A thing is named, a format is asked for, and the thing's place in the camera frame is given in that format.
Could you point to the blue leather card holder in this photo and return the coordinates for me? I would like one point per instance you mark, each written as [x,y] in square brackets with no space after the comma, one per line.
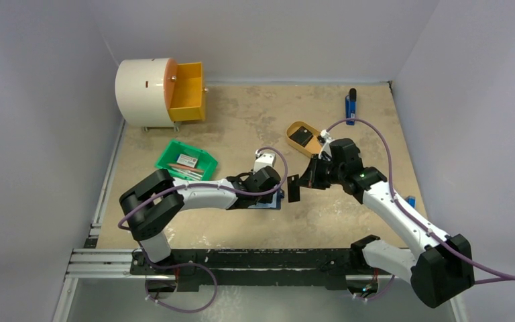
[275,204]

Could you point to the orange drawer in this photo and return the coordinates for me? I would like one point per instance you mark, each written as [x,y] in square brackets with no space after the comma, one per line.
[189,97]

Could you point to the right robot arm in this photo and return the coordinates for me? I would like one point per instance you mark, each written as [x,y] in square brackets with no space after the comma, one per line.
[429,264]

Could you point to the black card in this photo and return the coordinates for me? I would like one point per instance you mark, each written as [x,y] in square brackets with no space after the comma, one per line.
[302,136]
[293,188]

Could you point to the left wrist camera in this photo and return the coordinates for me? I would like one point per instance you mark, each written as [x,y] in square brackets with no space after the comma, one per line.
[262,160]

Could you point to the aluminium frame rail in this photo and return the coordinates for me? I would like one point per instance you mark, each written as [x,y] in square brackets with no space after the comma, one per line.
[104,263]

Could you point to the blue black stapler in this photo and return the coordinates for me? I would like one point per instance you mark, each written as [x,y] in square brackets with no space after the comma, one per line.
[350,106]

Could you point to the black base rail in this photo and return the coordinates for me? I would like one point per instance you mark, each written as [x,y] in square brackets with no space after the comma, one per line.
[330,268]

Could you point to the white cylindrical drawer cabinet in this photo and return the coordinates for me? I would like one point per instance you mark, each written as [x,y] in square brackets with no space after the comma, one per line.
[144,90]

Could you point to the green plastic bin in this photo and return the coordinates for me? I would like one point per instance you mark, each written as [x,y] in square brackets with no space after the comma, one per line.
[204,170]

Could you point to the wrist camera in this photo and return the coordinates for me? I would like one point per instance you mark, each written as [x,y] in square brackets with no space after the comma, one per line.
[324,139]
[262,160]

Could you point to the small blue block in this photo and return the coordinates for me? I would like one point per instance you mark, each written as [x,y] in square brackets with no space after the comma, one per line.
[411,201]

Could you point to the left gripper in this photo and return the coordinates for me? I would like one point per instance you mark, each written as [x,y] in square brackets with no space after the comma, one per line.
[264,200]

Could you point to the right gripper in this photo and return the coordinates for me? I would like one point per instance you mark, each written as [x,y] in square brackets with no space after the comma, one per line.
[310,178]

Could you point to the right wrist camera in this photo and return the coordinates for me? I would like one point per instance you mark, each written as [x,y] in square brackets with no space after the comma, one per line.
[324,139]

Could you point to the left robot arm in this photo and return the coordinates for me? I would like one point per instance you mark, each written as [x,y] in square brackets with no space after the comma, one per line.
[152,203]

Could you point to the tan oval tray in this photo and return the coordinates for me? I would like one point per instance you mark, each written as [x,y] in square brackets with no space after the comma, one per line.
[313,147]

